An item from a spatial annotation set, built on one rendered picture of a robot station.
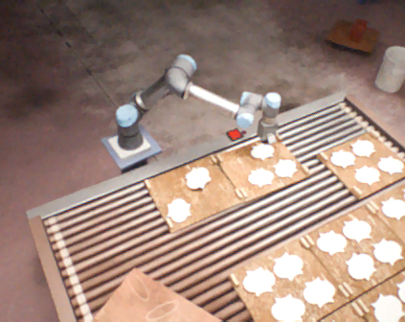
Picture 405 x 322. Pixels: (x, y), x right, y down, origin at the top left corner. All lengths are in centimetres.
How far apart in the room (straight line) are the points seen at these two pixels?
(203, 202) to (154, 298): 59
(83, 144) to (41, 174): 45
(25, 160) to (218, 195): 209
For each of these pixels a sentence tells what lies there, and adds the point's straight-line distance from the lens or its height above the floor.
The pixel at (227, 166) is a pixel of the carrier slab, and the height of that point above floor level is 94.
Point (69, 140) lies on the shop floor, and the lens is 383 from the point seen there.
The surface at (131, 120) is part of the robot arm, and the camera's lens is 227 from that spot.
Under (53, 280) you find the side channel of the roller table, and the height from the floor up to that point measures 95.
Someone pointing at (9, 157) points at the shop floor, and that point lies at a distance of 385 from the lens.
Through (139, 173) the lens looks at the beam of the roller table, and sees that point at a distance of 225.
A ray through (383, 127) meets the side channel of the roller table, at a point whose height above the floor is 95.
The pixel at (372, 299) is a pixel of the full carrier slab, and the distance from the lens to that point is 201.
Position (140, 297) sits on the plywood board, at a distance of 175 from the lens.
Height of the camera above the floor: 264
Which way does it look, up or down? 49 degrees down
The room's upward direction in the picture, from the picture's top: 3 degrees clockwise
